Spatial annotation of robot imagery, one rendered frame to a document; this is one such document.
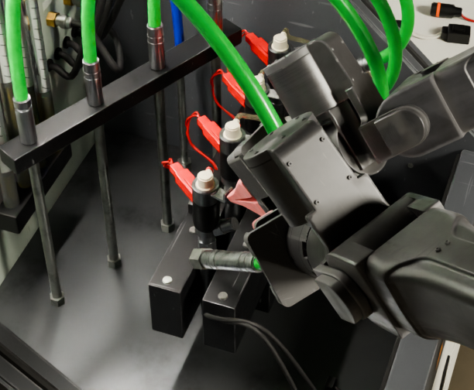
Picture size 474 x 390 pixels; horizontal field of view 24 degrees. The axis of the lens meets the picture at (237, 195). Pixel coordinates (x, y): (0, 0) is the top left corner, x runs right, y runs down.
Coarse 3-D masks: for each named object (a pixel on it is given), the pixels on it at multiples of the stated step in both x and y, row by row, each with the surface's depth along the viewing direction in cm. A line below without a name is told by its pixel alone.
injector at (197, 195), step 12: (216, 180) 115; (192, 192) 115; (204, 192) 114; (204, 204) 115; (216, 204) 115; (204, 216) 116; (216, 216) 116; (204, 228) 117; (216, 228) 117; (228, 228) 117; (204, 240) 119; (204, 276) 123; (204, 288) 125
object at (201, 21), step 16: (16, 0) 104; (176, 0) 86; (192, 0) 86; (16, 16) 106; (192, 16) 86; (208, 16) 86; (16, 32) 108; (208, 32) 85; (16, 48) 109; (224, 48) 85; (16, 64) 111; (240, 64) 85; (16, 80) 113; (240, 80) 86; (256, 80) 86; (16, 96) 114; (256, 96) 86; (256, 112) 86; (272, 112) 86; (272, 128) 86
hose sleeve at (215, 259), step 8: (208, 256) 104; (216, 256) 103; (224, 256) 102; (232, 256) 101; (240, 256) 100; (248, 256) 100; (208, 264) 104; (216, 264) 103; (224, 264) 102; (232, 264) 101; (240, 264) 100; (248, 264) 99; (256, 272) 100
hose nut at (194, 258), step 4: (196, 248) 106; (200, 248) 106; (204, 248) 106; (208, 248) 106; (192, 252) 106; (196, 252) 106; (200, 252) 105; (192, 256) 106; (196, 256) 106; (200, 256) 105; (192, 260) 106; (196, 260) 105; (200, 260) 105; (192, 264) 106; (196, 264) 106; (200, 264) 105; (196, 268) 106; (200, 268) 106; (204, 268) 106
